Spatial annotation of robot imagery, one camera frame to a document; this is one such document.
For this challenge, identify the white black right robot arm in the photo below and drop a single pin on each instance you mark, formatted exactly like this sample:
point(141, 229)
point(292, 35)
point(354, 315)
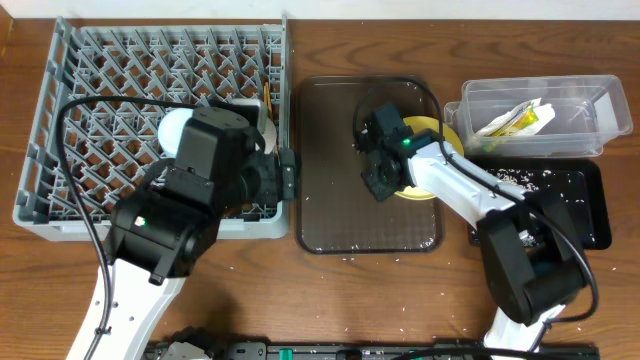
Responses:
point(534, 263)

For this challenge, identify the clear plastic bin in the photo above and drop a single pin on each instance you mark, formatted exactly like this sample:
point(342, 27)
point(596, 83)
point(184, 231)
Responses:
point(590, 110)

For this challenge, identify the black waste tray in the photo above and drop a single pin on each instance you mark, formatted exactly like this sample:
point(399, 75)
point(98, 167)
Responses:
point(590, 218)

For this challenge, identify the green orange snack wrapper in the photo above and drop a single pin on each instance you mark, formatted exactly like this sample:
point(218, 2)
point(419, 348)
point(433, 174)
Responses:
point(516, 120)

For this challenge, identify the white pink bowl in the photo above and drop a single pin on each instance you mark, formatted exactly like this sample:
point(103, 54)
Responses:
point(269, 134)

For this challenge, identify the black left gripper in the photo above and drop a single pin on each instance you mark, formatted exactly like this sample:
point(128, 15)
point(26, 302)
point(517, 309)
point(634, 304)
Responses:
point(287, 174)

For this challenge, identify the yellow plate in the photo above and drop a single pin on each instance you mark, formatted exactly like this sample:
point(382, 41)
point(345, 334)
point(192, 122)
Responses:
point(417, 124)

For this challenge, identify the dark brown serving tray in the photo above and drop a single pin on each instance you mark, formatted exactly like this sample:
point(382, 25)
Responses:
point(336, 213)

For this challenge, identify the grey plastic dish rack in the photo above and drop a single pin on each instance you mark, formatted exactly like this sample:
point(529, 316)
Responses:
point(110, 147)

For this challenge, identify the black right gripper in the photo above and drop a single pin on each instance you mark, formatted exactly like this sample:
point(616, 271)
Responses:
point(376, 188)

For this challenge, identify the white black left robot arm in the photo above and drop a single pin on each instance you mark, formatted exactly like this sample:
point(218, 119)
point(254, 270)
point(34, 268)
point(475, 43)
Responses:
point(217, 157)

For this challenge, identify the spilled rice pile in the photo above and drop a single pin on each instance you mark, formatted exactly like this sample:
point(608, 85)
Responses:
point(570, 185)

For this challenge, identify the white napkin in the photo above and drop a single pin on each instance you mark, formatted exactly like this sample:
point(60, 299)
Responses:
point(545, 113)

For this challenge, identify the light blue bowl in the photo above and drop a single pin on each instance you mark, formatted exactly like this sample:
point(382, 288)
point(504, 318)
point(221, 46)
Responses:
point(170, 130)

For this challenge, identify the black rail at table edge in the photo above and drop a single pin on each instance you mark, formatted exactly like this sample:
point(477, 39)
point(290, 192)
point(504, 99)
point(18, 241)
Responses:
point(196, 343)

